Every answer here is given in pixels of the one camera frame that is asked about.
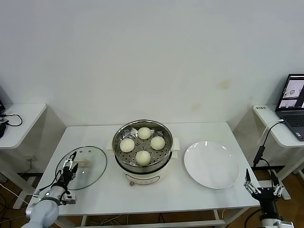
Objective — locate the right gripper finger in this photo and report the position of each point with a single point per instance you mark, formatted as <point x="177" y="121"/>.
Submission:
<point x="249" y="186"/>
<point x="278" y="190"/>

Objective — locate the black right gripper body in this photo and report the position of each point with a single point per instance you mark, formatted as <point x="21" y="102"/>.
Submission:
<point x="267" y="195"/>

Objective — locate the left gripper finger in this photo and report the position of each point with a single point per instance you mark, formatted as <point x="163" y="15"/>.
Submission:
<point x="75" y="168"/>
<point x="69" y="162"/>

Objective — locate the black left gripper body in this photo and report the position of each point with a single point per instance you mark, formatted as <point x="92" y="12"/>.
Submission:
<point x="67" y="175"/>

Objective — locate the white steamed baozi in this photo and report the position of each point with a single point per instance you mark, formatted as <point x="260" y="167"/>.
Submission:
<point x="143" y="158"/>
<point x="127" y="145"/>
<point x="158" y="143"/>
<point x="145" y="133"/>

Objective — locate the stainless steel steamer basket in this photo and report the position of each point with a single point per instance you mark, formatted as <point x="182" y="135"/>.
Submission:
<point x="166" y="142"/>

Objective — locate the white round plate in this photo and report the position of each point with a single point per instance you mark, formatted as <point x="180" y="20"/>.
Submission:
<point x="211" y="166"/>

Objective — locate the white side desk with label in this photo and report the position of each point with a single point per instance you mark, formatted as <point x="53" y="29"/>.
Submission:
<point x="282" y="138"/>

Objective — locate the cream electric cooker base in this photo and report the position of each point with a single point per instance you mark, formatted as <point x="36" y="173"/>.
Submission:
<point x="147" y="177"/>

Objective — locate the grey open laptop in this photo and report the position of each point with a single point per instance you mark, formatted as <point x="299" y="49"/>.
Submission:
<point x="292" y="118"/>

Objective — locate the white work table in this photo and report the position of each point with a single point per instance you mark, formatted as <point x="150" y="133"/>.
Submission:
<point x="166" y="197"/>

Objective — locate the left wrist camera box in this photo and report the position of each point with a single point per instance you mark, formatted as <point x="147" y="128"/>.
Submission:
<point x="69" y="199"/>

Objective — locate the white wall socket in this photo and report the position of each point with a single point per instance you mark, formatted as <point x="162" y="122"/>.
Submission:
<point x="29" y="158"/>

